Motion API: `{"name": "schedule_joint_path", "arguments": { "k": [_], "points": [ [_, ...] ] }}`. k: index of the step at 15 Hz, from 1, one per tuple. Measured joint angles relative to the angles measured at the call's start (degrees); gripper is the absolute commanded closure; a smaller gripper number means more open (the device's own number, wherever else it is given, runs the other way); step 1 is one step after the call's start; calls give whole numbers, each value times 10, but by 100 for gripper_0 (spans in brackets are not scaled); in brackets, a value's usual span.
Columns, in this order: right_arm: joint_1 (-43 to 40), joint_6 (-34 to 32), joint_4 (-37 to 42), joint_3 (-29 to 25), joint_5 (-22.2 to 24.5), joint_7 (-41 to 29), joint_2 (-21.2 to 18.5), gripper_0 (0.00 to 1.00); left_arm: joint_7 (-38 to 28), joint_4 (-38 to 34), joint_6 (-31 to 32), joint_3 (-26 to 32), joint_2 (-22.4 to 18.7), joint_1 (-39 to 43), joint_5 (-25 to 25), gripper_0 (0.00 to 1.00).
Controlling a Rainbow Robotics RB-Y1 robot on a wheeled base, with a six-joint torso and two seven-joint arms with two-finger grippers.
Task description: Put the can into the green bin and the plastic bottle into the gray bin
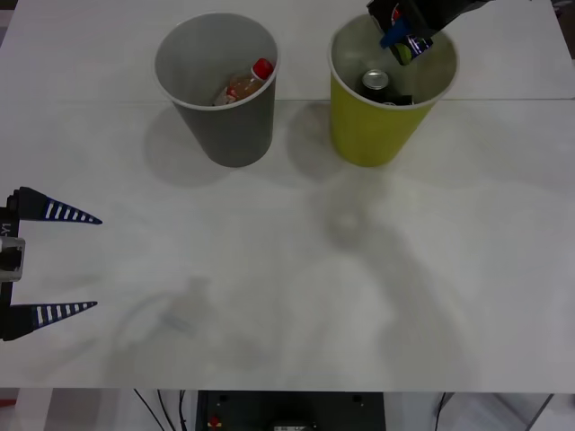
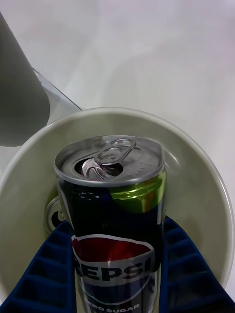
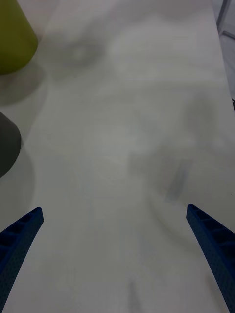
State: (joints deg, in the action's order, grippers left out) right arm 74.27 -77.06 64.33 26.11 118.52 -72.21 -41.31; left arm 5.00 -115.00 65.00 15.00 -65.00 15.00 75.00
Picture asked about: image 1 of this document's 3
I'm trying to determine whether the black can with silver top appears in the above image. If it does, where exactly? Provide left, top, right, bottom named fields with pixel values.
left=358, top=68, right=391, bottom=104

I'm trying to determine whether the yellow-green plastic bin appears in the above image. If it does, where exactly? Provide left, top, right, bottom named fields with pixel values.
left=326, top=12, right=459, bottom=169

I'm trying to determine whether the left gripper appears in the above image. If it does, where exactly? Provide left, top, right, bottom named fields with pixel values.
left=0, top=186, right=103, bottom=342

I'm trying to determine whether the black robot torso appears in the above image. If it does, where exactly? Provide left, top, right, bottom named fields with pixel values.
left=196, top=390, right=385, bottom=431

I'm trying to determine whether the grey plastic bin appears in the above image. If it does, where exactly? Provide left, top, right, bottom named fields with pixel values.
left=154, top=13, right=279, bottom=170

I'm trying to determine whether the red-capped plastic bottle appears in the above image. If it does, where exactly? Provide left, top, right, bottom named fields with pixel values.
left=210, top=57, right=275, bottom=108

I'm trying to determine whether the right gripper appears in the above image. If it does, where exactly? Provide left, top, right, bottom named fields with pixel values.
left=366, top=0, right=491, bottom=49

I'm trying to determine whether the dark can with blue-red label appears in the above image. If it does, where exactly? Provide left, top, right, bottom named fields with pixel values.
left=388, top=0, right=435, bottom=67

